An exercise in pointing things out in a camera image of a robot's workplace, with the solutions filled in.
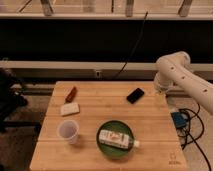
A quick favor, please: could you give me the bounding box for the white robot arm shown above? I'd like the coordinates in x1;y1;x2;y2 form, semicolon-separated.
154;51;213;115

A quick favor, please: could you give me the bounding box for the brown snack bar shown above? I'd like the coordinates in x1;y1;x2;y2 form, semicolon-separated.
65;87;77;103

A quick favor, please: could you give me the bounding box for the green round plate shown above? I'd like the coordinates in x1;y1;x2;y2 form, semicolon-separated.
96;120;139;159

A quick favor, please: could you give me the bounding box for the white sponge block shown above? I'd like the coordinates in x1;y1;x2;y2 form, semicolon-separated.
60;102;80;116

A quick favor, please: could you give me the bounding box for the white labelled bottle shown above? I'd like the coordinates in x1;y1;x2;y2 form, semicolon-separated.
98;130;140;149

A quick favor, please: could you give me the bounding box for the translucent plastic cup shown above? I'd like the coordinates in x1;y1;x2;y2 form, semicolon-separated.
57;120;79;144

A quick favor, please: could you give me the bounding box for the blue connector box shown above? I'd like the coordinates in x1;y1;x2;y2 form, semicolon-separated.
171;112;187;129

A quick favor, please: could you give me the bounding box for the black office chair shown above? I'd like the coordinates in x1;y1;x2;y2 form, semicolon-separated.
0;69;41;133

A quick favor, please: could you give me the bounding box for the white wall outlet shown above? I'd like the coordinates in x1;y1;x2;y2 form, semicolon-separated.
96;71;101;78

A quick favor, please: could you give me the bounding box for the black hanging cable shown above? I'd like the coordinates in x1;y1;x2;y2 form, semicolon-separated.
112;10;150;80

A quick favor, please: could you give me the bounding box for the black floor cable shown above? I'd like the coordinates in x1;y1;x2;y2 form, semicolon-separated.
177;101;213;171

